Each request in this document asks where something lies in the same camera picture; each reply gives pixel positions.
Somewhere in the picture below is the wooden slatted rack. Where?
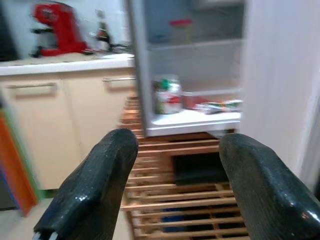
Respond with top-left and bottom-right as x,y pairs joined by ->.
119,94 -> 251,240

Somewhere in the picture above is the dark glass bottle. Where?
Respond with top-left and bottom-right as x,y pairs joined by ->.
95,9 -> 113,51

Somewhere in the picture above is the green flat board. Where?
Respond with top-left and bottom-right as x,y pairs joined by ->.
3,104 -> 43,202

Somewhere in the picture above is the silver white mini fridge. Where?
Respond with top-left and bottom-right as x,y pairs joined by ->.
127,0 -> 247,138

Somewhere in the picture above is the jar with red lid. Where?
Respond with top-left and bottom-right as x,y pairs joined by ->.
169,19 -> 194,45

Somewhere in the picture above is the green white red can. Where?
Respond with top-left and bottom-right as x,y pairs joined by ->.
153,74 -> 182,115

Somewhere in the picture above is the blue box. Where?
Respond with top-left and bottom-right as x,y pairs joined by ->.
161,207 -> 187,234

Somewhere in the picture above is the flat colourful food packet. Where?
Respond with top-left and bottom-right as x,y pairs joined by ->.
194,99 -> 243,115

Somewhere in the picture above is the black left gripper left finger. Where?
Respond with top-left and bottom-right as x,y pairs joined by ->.
33,128 -> 139,240

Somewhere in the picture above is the orange flat board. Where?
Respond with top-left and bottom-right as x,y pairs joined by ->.
0,117 -> 38,218

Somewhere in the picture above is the small red jar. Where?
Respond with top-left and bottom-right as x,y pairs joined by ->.
181,91 -> 199,110

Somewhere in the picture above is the cream kitchen cabinet white countertop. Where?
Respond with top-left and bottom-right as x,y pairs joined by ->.
0,52 -> 138,198

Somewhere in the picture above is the red coffee machine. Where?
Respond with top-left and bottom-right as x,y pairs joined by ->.
29,1 -> 90,58

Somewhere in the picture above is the silver cabinet bar handle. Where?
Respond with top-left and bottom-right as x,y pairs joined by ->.
101,76 -> 137,91
6,82 -> 58,99

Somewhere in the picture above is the white fridge door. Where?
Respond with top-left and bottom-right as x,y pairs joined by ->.
239,0 -> 320,190

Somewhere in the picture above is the black box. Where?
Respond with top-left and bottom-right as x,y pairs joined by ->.
173,153 -> 229,186

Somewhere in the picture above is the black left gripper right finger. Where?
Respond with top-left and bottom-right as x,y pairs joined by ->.
218,132 -> 320,240

